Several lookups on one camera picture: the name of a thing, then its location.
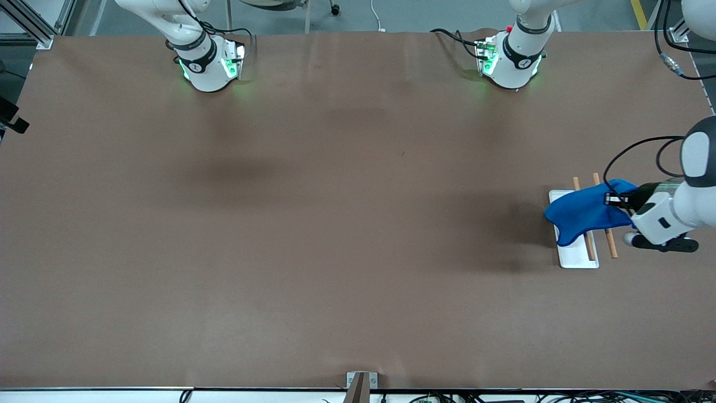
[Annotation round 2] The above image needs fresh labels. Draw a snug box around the blue microfibre towel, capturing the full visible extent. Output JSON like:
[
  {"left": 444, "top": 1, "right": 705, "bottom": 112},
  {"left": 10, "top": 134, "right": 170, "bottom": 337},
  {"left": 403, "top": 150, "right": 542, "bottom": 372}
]
[{"left": 544, "top": 179, "right": 639, "bottom": 247}]

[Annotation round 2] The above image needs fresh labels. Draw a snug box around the chair base with caster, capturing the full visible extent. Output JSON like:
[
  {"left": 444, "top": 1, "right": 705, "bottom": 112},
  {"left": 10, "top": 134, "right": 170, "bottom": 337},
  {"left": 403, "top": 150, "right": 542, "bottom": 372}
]
[{"left": 239, "top": 0, "right": 342, "bottom": 34}]

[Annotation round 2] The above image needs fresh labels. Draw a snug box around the black device beside table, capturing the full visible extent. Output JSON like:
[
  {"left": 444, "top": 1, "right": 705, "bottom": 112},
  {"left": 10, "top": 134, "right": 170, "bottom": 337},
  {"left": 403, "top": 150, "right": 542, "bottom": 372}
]
[{"left": 0, "top": 95, "right": 30, "bottom": 135}]

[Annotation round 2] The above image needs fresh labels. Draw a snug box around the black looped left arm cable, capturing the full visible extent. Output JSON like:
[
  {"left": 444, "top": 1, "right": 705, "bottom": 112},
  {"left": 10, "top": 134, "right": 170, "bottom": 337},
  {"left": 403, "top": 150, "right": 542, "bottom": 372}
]
[{"left": 602, "top": 135, "right": 686, "bottom": 195}]

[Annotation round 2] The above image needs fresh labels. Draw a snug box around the white rack base plate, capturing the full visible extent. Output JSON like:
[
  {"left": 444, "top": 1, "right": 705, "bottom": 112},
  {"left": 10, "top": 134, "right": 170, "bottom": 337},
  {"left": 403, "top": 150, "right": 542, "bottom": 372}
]
[{"left": 548, "top": 189, "right": 600, "bottom": 269}]

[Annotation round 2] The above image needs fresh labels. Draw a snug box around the black cable with grey connector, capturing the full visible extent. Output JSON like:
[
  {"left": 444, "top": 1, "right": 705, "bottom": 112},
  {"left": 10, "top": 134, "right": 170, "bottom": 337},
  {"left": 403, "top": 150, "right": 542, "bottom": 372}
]
[{"left": 653, "top": 0, "right": 716, "bottom": 81}]

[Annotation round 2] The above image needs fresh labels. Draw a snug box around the aluminium frame profile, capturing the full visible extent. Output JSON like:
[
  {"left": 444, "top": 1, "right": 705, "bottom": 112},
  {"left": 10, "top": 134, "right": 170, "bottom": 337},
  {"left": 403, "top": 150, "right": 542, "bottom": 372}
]
[
  {"left": 0, "top": 0, "right": 77, "bottom": 50},
  {"left": 670, "top": 16, "right": 692, "bottom": 44}
]

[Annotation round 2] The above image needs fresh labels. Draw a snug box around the black base power cable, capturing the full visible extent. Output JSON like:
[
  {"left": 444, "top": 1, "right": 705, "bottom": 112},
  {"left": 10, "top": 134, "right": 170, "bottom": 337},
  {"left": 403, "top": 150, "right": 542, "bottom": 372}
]
[{"left": 430, "top": 27, "right": 483, "bottom": 60}]

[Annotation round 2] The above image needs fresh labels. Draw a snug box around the silver table edge bracket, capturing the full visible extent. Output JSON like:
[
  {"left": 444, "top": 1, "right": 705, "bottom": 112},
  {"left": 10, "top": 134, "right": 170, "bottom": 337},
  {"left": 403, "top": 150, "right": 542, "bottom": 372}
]
[{"left": 346, "top": 371, "right": 379, "bottom": 403}]

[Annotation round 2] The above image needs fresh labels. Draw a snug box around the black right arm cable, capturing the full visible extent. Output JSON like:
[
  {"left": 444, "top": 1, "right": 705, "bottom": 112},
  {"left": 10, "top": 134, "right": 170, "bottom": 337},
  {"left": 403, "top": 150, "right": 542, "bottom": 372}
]
[{"left": 178, "top": 0, "right": 257, "bottom": 54}]

